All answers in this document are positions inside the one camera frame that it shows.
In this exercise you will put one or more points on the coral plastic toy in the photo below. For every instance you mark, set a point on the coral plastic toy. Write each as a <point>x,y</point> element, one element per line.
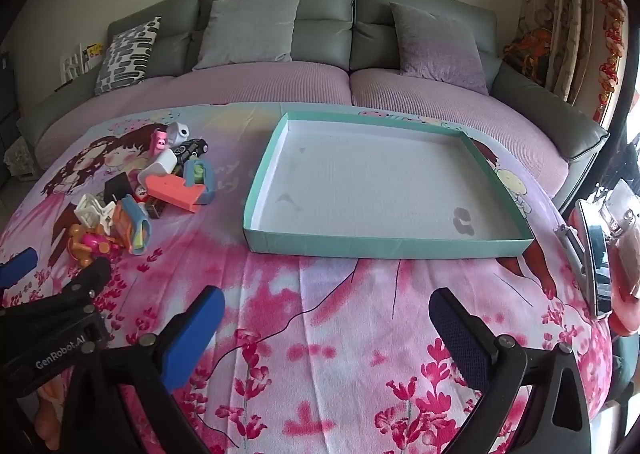
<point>175,193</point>

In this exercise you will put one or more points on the black charger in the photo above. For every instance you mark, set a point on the black charger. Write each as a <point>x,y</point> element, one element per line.
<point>117,186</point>

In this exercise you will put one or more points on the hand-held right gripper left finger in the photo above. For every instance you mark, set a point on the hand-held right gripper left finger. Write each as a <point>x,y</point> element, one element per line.
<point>196,334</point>

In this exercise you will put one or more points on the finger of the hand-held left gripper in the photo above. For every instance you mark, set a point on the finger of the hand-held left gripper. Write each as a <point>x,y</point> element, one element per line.
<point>82,284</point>
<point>17,266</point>

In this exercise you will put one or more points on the pink-haired doll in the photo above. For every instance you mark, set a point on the pink-haired doll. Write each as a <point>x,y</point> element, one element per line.
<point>97,240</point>

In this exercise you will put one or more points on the orange and blue plastic toy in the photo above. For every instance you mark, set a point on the orange and blue plastic toy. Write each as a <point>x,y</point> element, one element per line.
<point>131,224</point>

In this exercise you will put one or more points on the pink sofa cover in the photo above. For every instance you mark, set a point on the pink sofa cover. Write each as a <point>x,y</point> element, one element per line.
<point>300,84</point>

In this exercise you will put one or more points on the patterned curtain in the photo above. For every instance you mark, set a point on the patterned curtain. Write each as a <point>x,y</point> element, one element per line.
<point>560,9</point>

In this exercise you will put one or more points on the white charger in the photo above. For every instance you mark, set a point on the white charger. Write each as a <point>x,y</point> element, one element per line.
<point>162,165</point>

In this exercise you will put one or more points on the teal cardboard tray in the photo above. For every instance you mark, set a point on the teal cardboard tray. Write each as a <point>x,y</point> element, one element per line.
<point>375,184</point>

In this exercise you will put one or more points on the dark blue cabinet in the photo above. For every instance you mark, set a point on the dark blue cabinet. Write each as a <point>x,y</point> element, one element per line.
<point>5,89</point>

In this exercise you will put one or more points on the red and white tube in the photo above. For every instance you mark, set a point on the red and white tube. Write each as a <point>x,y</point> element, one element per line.
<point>140,192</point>

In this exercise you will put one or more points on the gold patterned lighter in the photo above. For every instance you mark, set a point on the gold patterned lighter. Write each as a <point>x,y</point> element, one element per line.
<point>154,209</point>

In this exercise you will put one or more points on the dark screen device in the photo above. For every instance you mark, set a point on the dark screen device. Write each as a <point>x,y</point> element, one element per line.
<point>597,264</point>

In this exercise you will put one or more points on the small orange doll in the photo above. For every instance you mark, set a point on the small orange doll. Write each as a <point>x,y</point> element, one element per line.
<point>76,240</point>

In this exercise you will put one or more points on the red window decoration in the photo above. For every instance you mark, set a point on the red window decoration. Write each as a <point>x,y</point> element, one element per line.
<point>612,49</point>

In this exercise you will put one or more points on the white magazine rack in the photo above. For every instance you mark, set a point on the white magazine rack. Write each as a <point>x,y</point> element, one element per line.
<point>75,62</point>

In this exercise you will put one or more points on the black white patterned pillow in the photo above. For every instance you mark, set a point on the black white patterned pillow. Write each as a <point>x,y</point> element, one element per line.
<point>125,57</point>

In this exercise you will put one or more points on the grey sofa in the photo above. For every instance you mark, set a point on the grey sofa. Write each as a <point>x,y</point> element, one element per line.
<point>325,9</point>

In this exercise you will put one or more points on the orange fabric decoration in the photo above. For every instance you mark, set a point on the orange fabric decoration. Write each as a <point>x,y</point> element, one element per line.
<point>530,52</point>

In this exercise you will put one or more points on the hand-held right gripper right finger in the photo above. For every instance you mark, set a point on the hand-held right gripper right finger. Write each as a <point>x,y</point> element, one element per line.
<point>456,334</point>

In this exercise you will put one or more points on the white hair clip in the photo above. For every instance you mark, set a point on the white hair clip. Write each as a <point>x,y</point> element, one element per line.
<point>92,209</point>

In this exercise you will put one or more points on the pink round object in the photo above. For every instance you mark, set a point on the pink round object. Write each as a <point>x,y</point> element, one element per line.
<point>627,294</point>

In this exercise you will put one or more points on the grey pillow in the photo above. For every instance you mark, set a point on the grey pillow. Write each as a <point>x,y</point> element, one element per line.
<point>435,44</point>
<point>245,29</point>

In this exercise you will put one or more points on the black toy car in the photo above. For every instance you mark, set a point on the black toy car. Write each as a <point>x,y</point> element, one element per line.
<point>192,148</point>

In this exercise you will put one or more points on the white lace-covered box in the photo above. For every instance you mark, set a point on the white lace-covered box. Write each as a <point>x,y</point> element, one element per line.
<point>20,154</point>

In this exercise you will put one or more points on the pink wrist band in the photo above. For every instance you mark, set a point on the pink wrist band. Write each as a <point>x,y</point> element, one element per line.
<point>159,140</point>

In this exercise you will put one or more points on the printed cartoon blanket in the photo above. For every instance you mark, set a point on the printed cartoon blanket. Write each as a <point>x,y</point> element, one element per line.
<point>325,334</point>

